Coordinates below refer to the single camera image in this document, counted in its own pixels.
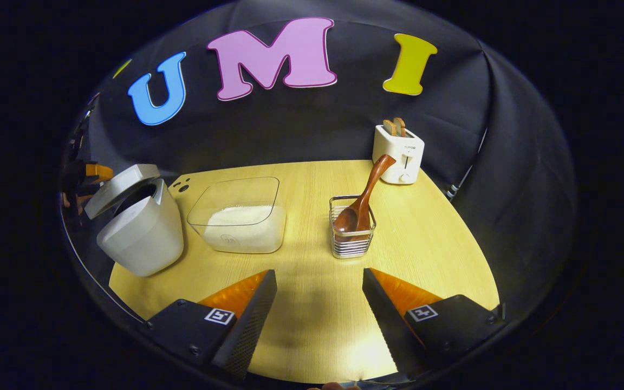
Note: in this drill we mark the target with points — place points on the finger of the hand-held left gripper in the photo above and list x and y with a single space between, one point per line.
98 172

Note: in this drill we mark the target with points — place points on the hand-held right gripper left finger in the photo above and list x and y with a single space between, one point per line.
249 325

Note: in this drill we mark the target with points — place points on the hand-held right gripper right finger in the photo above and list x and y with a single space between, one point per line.
390 327

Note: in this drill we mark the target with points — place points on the white rice cooker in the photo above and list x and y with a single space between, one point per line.
144 238

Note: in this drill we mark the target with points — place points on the white rice heap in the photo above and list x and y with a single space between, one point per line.
244 227

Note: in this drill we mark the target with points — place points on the brown wooden spoon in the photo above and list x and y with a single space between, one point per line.
363 200

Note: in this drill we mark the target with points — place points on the clear plastic container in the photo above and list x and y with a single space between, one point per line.
247 189

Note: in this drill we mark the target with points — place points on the white toaster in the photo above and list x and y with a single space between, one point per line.
396 157

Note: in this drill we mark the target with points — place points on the brown toast slice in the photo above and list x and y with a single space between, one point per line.
400 125
389 128

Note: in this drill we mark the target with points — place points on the black backdrop cloth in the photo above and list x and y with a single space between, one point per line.
301 124

